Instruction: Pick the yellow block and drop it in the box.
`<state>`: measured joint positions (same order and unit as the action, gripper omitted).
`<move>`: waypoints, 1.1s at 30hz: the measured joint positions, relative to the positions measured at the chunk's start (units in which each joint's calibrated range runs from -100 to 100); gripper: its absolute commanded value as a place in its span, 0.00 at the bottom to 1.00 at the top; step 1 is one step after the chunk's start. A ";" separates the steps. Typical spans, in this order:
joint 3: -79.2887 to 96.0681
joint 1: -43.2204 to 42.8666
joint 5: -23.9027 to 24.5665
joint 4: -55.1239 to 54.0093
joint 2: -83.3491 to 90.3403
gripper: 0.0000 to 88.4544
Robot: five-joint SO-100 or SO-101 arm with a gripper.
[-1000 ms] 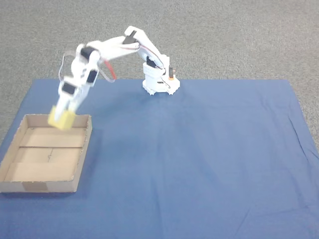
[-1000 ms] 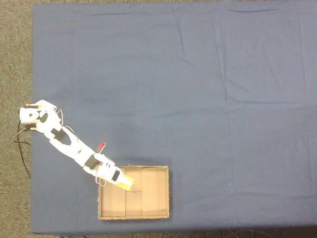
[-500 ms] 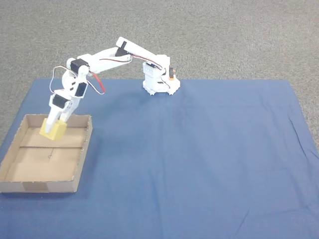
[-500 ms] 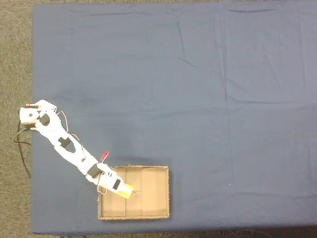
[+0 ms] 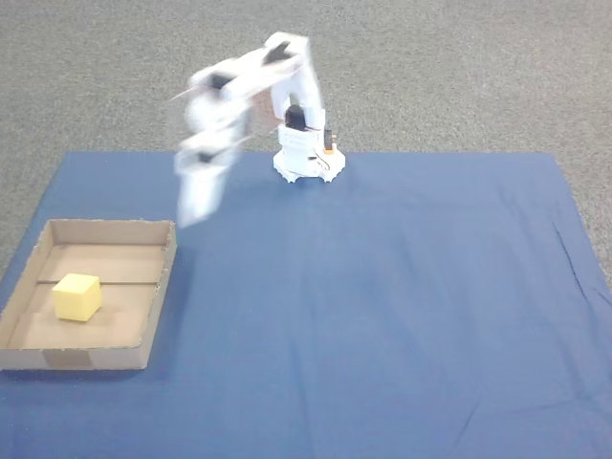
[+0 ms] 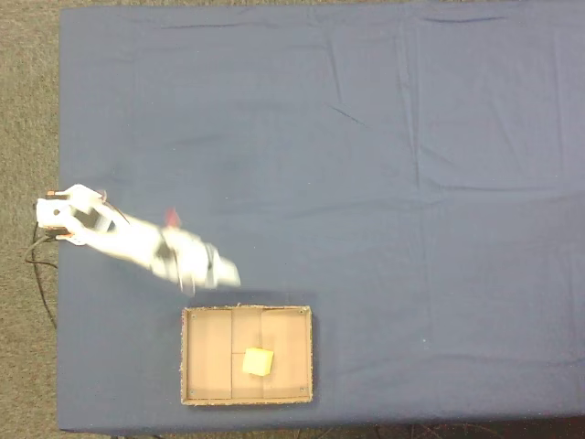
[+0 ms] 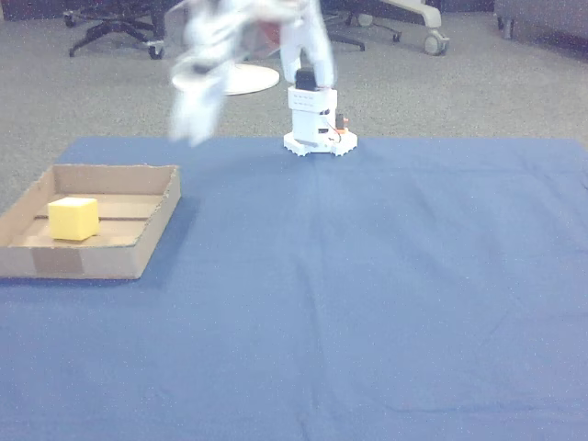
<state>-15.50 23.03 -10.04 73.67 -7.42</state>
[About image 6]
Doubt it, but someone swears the yellow block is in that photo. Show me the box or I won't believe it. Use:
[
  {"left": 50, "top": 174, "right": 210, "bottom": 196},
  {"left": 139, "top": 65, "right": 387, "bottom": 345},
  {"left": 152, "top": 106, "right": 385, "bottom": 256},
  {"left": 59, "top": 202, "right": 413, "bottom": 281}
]
[{"left": 240, "top": 347, "right": 275, "bottom": 378}]

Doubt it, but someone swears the shallow cardboard box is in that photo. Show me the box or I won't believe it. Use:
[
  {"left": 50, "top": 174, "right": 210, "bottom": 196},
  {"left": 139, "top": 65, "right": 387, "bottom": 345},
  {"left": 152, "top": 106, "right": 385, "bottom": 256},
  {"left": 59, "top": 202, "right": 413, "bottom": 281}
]
[{"left": 179, "top": 304, "right": 314, "bottom": 407}]

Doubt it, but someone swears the blue cloth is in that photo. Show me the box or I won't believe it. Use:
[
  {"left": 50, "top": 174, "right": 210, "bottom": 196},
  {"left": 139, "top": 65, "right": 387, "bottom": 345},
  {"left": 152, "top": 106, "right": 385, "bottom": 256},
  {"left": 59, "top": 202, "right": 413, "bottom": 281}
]
[{"left": 56, "top": 3, "right": 585, "bottom": 434}]

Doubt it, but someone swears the black power cable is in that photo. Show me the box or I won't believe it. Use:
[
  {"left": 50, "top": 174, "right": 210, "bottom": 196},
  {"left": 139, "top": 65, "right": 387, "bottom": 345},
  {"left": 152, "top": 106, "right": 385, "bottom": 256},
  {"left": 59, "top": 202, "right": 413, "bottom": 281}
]
[{"left": 24, "top": 220, "right": 59, "bottom": 331}]

